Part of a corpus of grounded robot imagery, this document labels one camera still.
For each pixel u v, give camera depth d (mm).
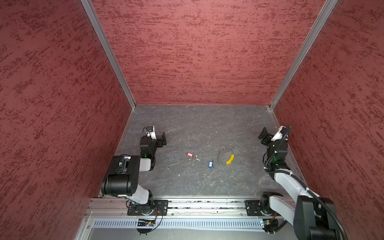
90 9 713
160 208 753
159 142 838
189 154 945
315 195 438
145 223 721
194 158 921
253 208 736
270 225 720
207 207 757
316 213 443
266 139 751
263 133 763
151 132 799
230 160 912
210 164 896
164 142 873
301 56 899
